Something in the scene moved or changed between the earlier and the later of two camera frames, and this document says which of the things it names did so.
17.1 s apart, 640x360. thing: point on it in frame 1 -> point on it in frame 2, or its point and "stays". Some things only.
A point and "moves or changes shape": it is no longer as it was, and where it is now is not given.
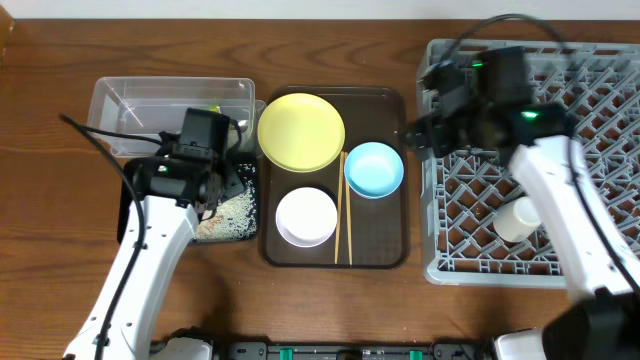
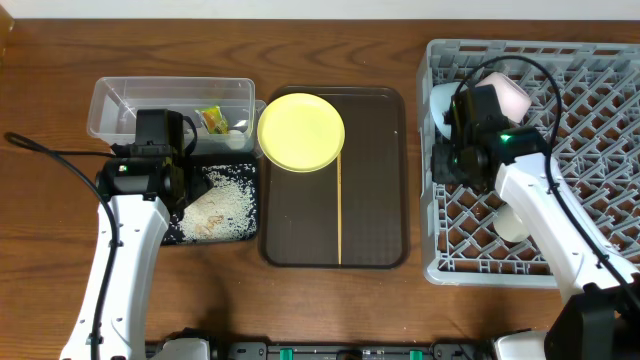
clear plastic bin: x=156 y=105 stays
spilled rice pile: x=235 y=218 stays
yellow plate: x=301 y=132 stays
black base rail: x=354 y=350 stays
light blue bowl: x=374 y=170 moves or changes shape
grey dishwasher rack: x=598 y=83 stays
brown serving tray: x=379 y=227 stays
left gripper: x=220 y=185 -> x=151 y=150
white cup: x=517 y=220 stays
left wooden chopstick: x=342 y=159 stays
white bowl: x=306 y=217 moves or changes shape
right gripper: x=426 y=138 -> x=451 y=116
